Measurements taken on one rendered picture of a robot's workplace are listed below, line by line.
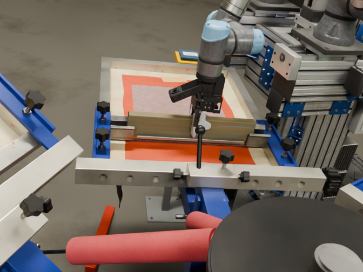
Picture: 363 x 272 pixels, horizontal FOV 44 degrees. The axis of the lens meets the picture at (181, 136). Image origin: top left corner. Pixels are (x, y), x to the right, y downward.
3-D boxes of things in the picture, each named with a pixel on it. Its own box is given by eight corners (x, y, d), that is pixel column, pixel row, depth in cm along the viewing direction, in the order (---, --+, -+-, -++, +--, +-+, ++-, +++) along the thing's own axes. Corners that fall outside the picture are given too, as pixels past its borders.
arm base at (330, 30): (336, 32, 173) (345, 6, 168) (362, 46, 161) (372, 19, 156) (304, 31, 167) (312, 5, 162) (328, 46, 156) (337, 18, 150)
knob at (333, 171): (307, 182, 132) (314, 161, 128) (324, 182, 133) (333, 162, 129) (316, 198, 126) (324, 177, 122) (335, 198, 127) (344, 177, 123)
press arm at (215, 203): (194, 188, 119) (196, 173, 117) (215, 189, 121) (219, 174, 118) (204, 234, 105) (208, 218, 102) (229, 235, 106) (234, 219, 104)
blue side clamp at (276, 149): (251, 134, 160) (256, 117, 156) (265, 134, 161) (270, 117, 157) (278, 186, 135) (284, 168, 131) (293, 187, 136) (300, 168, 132)
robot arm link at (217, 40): (239, 27, 123) (212, 27, 119) (230, 64, 129) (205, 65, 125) (225, 18, 129) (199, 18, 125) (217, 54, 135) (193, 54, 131)
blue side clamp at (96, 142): (94, 124, 149) (95, 106, 146) (109, 126, 150) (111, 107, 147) (91, 179, 124) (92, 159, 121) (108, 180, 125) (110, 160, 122)
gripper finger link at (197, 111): (199, 128, 135) (202, 101, 132) (194, 128, 135) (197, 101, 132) (196, 123, 139) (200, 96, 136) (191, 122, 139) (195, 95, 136)
